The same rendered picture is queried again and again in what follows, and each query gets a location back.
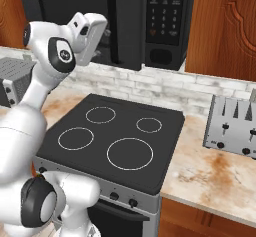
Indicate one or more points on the carved wooden wall cupboard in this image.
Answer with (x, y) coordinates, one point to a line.
(220, 27)

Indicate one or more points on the plain wooden wall cupboard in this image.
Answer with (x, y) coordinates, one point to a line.
(10, 11)

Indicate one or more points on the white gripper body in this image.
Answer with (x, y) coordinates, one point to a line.
(96, 31)

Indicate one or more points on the silver four-slot toaster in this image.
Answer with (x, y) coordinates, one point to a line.
(233, 131)

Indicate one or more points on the black microwave oven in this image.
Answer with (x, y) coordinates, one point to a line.
(166, 21)

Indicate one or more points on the black oven door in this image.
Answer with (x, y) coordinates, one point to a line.
(120, 226)

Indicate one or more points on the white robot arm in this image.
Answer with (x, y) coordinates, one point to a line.
(23, 134)

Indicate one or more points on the black hob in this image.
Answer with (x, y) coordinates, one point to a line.
(126, 134)

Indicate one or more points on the silver oven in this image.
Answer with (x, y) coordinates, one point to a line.
(150, 202)

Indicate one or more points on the grey appliance with knobs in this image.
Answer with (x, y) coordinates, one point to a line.
(15, 74)

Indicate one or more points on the black oven knob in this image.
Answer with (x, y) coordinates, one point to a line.
(133, 203)
(42, 170)
(114, 196)

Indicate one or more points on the wooden base cupboard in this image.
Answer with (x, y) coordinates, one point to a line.
(206, 222)

